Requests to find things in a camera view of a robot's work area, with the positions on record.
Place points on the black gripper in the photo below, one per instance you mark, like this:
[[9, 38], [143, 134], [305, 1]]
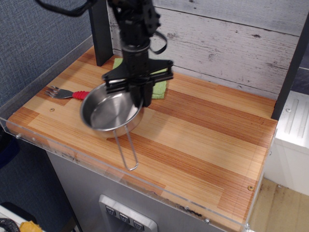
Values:
[[136, 70]]

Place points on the stainless steel pot with handle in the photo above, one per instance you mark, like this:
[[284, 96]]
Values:
[[112, 115]]

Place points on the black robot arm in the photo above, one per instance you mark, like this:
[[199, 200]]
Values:
[[138, 22]]

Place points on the green folded cloth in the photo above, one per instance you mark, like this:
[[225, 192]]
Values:
[[159, 88]]

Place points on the silver dispenser button panel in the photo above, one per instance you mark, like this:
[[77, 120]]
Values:
[[133, 220]]

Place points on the clear acrylic table guard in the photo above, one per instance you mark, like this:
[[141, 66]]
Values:
[[201, 150]]

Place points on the white cabinet with metal top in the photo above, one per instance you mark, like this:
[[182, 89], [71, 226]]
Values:
[[288, 162]]

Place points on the yellow object at corner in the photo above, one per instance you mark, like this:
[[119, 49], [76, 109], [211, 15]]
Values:
[[30, 226]]

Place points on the dark grey vertical post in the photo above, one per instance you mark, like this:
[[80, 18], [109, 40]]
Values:
[[101, 34]]

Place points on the fork with red handle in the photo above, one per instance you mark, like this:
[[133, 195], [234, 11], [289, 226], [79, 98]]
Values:
[[58, 93]]

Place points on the dark right frame post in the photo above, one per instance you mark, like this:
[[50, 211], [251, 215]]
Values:
[[292, 71]]

